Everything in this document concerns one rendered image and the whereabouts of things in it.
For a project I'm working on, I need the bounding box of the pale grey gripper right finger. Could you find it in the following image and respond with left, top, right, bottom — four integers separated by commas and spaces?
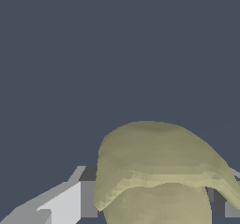
205, 167, 240, 218

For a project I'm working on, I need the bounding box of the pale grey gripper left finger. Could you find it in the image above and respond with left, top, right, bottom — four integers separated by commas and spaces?
0, 165, 98, 224

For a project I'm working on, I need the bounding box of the olive yellow rounded object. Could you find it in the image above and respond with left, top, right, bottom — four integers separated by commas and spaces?
92, 120, 240, 224

